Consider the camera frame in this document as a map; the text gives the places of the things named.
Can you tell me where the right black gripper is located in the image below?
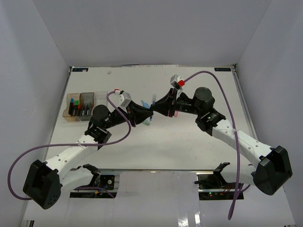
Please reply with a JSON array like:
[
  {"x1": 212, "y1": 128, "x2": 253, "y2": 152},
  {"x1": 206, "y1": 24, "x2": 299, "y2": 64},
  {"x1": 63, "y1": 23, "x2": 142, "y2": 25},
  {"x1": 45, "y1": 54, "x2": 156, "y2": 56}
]
[{"x1": 150, "y1": 88, "x2": 202, "y2": 118}]

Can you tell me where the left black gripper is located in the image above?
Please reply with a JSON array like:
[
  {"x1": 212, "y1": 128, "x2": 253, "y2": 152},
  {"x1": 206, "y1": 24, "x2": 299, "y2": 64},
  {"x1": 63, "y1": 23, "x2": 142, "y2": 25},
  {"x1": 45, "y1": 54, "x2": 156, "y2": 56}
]
[{"x1": 104, "y1": 100, "x2": 154, "y2": 130}]

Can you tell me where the green transparent highlighter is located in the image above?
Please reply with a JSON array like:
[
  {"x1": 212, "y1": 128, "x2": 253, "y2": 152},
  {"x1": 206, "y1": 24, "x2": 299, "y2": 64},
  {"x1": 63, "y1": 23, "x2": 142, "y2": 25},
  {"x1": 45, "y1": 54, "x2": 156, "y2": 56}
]
[{"x1": 143, "y1": 120, "x2": 150, "y2": 126}]

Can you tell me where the orange cap black highlighter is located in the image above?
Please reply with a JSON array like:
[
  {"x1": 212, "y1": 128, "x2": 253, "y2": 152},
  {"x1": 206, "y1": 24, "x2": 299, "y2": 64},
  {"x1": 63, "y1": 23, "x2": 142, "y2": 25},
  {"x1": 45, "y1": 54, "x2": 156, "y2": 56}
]
[{"x1": 76, "y1": 103, "x2": 83, "y2": 116}]

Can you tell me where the green cap black highlighter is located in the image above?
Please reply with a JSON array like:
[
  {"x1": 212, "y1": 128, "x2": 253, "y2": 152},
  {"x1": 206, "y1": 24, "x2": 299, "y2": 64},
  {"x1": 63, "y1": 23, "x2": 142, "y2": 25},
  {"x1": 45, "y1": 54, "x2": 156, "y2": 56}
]
[{"x1": 71, "y1": 100, "x2": 79, "y2": 116}]

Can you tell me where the blue cap black highlighter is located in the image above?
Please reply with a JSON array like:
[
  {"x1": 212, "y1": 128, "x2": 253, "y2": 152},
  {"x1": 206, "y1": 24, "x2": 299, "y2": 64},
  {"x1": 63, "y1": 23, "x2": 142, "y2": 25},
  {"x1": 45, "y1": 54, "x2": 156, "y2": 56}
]
[{"x1": 68, "y1": 98, "x2": 74, "y2": 116}]

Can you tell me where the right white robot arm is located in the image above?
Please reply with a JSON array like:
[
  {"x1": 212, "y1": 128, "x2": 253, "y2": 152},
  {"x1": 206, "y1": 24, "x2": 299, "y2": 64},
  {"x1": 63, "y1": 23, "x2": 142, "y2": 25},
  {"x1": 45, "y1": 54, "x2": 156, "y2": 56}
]
[{"x1": 151, "y1": 87, "x2": 293, "y2": 195}]

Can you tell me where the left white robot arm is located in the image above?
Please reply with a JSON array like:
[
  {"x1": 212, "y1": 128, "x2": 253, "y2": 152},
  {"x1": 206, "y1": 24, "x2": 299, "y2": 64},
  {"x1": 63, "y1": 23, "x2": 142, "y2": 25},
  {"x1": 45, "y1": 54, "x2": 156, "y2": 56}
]
[{"x1": 23, "y1": 102, "x2": 153, "y2": 210}]

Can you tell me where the blue transparent highlighter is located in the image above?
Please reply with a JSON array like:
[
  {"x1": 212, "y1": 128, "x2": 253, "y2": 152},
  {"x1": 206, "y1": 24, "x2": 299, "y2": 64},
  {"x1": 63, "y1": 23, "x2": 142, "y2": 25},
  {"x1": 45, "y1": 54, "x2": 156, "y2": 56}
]
[{"x1": 141, "y1": 100, "x2": 150, "y2": 109}]

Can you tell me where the grey transparent container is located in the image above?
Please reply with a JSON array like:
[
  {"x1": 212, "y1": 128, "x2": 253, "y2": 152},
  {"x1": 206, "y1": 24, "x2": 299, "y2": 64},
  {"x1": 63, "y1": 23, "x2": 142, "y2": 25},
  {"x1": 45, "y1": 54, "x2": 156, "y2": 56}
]
[{"x1": 79, "y1": 92, "x2": 95, "y2": 121}]

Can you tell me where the right blue table label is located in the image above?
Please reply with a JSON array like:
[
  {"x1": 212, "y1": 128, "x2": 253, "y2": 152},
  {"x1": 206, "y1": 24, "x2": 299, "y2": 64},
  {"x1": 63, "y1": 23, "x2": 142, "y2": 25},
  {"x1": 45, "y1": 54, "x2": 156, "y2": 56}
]
[{"x1": 214, "y1": 68, "x2": 231, "y2": 72}]

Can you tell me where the blue table label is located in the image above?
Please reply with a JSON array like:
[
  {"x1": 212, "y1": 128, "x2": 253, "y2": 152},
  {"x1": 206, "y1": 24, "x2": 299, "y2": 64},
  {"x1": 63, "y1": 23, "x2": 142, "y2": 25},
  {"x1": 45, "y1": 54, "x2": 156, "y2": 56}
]
[
  {"x1": 214, "y1": 68, "x2": 231, "y2": 72},
  {"x1": 72, "y1": 68, "x2": 89, "y2": 72}
]

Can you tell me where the brown transparent container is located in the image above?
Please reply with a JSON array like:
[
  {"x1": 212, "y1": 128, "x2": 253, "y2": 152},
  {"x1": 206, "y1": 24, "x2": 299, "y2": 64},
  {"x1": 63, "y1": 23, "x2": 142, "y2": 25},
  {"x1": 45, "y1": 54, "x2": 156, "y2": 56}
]
[{"x1": 62, "y1": 93, "x2": 80, "y2": 122}]

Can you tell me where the left blue table label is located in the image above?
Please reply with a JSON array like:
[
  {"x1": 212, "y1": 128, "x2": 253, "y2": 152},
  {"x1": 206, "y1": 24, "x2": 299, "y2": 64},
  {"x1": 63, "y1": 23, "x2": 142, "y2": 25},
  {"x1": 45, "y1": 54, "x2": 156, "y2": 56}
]
[{"x1": 72, "y1": 68, "x2": 89, "y2": 72}]

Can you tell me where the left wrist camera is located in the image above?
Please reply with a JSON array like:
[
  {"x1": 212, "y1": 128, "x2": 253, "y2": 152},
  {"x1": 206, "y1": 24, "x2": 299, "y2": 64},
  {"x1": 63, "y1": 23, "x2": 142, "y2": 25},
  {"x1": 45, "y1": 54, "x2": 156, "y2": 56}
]
[{"x1": 114, "y1": 89, "x2": 132, "y2": 108}]

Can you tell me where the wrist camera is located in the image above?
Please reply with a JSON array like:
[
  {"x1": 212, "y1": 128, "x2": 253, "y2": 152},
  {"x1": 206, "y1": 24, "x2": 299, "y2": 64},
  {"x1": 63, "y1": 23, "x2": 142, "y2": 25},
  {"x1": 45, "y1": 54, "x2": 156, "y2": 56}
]
[
  {"x1": 114, "y1": 89, "x2": 132, "y2": 108},
  {"x1": 170, "y1": 74, "x2": 185, "y2": 96}
]

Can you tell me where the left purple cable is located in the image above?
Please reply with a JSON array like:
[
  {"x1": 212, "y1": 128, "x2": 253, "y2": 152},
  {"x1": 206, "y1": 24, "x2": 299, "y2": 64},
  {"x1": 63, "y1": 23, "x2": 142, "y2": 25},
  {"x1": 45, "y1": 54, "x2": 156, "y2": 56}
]
[{"x1": 7, "y1": 89, "x2": 132, "y2": 201}]

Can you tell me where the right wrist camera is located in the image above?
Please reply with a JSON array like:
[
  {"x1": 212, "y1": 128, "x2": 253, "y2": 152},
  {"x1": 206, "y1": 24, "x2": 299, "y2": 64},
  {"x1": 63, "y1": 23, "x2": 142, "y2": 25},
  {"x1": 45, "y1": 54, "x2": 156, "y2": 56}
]
[{"x1": 170, "y1": 74, "x2": 185, "y2": 96}]

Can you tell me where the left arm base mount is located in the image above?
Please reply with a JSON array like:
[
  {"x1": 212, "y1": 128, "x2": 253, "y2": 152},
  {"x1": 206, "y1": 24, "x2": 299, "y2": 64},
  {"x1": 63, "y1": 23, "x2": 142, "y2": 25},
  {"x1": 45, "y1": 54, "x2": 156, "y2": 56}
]
[{"x1": 70, "y1": 164, "x2": 118, "y2": 199}]

